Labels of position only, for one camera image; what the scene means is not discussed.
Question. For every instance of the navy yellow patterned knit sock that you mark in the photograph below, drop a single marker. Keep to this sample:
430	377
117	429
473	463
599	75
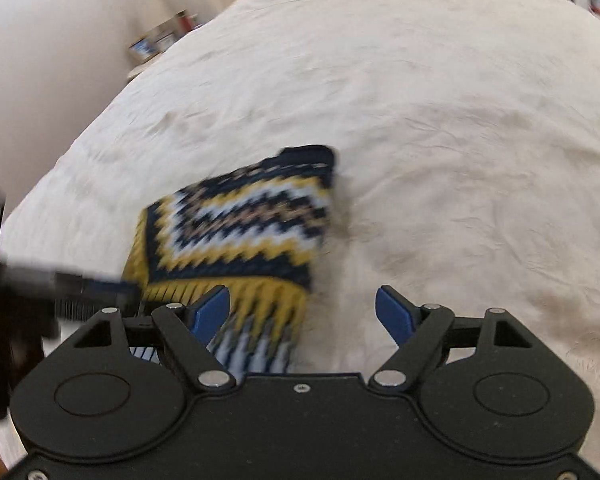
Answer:
240	220

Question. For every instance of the red bottle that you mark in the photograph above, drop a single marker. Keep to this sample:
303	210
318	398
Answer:
183	21

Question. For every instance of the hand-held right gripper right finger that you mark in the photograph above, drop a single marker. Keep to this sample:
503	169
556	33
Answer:
394	314

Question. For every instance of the cream nightstand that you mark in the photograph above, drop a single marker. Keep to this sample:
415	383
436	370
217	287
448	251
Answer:
165	45

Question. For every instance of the white bedspread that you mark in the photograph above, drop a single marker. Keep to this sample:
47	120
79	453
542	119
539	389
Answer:
430	110

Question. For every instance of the framed picture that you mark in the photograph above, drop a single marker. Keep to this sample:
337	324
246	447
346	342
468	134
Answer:
142	48

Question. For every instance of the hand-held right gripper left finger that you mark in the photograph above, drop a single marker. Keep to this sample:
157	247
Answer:
211	314

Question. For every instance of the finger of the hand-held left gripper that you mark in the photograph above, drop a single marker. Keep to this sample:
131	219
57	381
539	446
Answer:
80	287

